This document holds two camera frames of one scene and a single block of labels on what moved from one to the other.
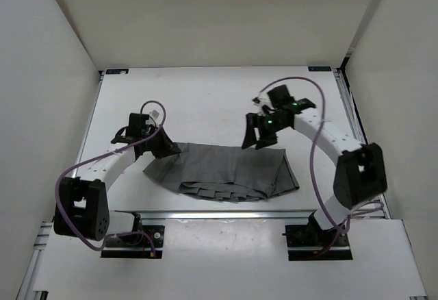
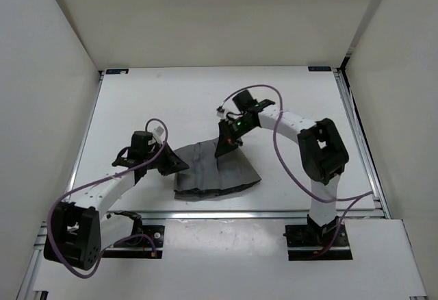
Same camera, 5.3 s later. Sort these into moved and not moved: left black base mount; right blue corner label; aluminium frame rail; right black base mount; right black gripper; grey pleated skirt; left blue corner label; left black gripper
Moved: left black gripper; right black gripper; grey pleated skirt
Not moved: left black base mount; aluminium frame rail; left blue corner label; right black base mount; right blue corner label
